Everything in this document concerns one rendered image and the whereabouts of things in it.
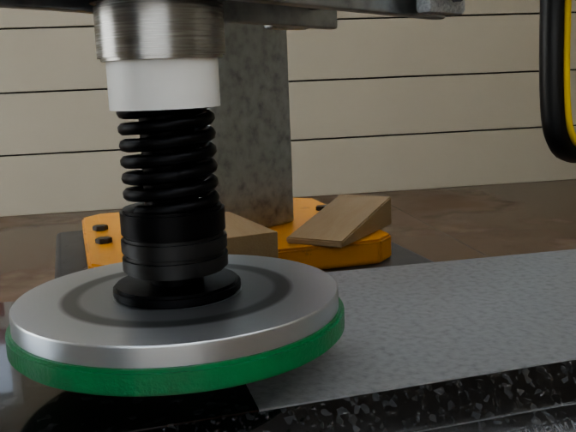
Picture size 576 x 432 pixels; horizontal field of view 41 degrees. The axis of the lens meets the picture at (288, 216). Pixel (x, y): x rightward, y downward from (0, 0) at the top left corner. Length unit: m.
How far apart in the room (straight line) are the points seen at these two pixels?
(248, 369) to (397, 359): 0.15
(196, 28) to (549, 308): 0.37
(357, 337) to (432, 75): 6.43
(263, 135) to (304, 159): 5.32
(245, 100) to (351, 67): 5.41
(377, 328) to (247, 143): 0.76
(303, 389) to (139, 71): 0.22
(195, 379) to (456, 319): 0.27
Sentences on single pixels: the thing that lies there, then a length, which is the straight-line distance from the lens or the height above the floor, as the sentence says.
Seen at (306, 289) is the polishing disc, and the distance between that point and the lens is 0.51.
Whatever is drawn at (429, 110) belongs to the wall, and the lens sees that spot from 6.92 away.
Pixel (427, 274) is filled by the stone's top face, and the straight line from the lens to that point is 0.76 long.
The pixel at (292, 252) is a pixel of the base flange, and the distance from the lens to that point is 1.20.
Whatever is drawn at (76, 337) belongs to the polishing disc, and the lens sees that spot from 0.45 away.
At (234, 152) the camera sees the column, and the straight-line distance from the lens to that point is 1.30.
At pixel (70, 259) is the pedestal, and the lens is 1.42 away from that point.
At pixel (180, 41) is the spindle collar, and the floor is 1.07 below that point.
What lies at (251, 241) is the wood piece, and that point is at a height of 0.82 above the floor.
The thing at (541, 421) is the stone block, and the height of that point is 0.82.
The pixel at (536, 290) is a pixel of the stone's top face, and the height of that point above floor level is 0.85.
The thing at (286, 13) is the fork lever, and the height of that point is 1.10.
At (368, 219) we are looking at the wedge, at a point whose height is 0.81.
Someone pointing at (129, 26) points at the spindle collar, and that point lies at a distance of 0.47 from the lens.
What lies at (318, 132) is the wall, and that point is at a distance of 6.66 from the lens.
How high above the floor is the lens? 1.04
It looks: 10 degrees down
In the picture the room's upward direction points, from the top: 2 degrees counter-clockwise
